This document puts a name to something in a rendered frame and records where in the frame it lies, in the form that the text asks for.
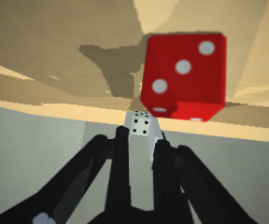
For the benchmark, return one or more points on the red die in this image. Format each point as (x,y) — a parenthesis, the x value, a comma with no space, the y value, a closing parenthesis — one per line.
(185,76)

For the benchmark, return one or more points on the tan square mat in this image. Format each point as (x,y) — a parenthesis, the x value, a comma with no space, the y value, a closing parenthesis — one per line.
(97,48)

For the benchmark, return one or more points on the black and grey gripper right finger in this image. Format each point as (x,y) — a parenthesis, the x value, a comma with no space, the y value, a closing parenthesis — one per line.
(212,202)

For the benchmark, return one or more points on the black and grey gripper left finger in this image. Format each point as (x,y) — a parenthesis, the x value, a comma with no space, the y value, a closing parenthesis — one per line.
(57,200)

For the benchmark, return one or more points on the white die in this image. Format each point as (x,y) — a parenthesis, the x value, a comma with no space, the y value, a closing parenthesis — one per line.
(140,123)

